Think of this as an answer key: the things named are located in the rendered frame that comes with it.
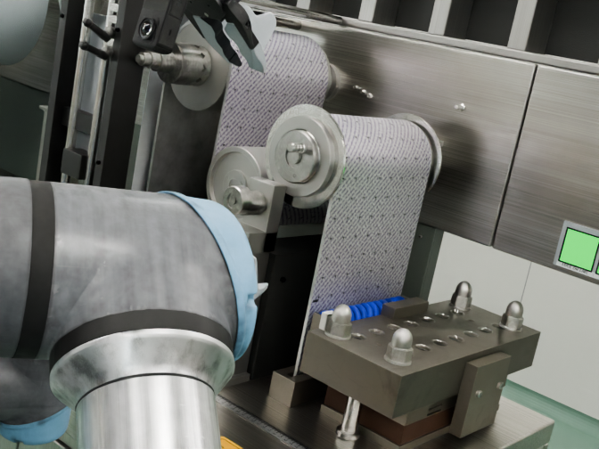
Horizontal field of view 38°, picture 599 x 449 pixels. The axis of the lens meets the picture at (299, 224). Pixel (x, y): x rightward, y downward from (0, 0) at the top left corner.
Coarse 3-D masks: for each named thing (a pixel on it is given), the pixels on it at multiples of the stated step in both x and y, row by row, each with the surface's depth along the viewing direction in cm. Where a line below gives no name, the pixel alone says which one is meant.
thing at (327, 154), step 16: (288, 128) 124; (304, 128) 122; (320, 128) 120; (272, 144) 126; (320, 144) 121; (272, 160) 127; (320, 160) 121; (320, 176) 121; (288, 192) 125; (304, 192) 123
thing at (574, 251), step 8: (568, 232) 132; (576, 232) 132; (568, 240) 132; (576, 240) 132; (584, 240) 131; (592, 240) 130; (568, 248) 132; (576, 248) 132; (584, 248) 131; (592, 248) 130; (568, 256) 133; (576, 256) 132; (584, 256) 131; (592, 256) 130; (576, 264) 132; (584, 264) 131; (592, 264) 130
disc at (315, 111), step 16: (288, 112) 125; (304, 112) 124; (320, 112) 122; (272, 128) 128; (336, 128) 120; (336, 144) 120; (336, 160) 120; (272, 176) 128; (336, 176) 120; (320, 192) 122
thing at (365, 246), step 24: (336, 216) 123; (360, 216) 128; (384, 216) 133; (408, 216) 138; (336, 240) 125; (360, 240) 130; (384, 240) 135; (408, 240) 140; (336, 264) 127; (360, 264) 132; (384, 264) 137; (312, 288) 125; (336, 288) 129; (360, 288) 134; (384, 288) 139; (312, 312) 126
